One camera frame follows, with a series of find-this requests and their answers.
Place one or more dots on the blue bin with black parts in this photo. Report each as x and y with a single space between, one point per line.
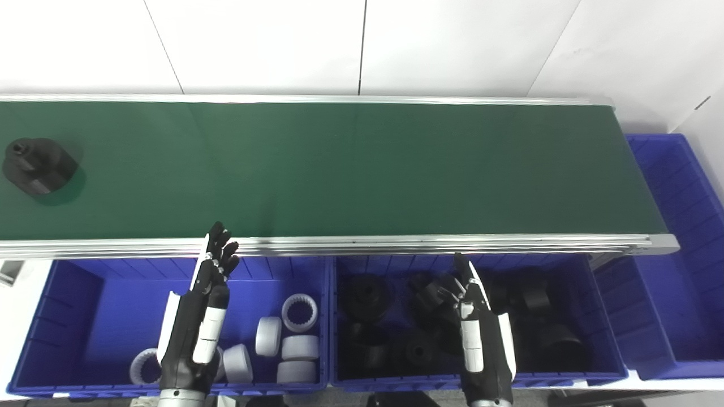
594 316

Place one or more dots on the green conveyor belt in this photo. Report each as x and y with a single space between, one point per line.
367 246
339 169

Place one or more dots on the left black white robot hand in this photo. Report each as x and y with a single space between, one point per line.
186 333

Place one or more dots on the large empty blue bin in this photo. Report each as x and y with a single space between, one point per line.
673 294

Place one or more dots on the blue bin with white parts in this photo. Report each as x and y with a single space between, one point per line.
113 316

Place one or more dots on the black round flanged part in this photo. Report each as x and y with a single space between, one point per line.
560 345
418 351
367 297
531 297
39 167
430 297
365 350

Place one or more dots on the white cylinder part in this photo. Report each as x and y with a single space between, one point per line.
300 347
296 372
237 364
267 337

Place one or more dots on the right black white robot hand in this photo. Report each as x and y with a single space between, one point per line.
486 350

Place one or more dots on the grey conveyor support leg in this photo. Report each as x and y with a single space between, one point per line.
7 272

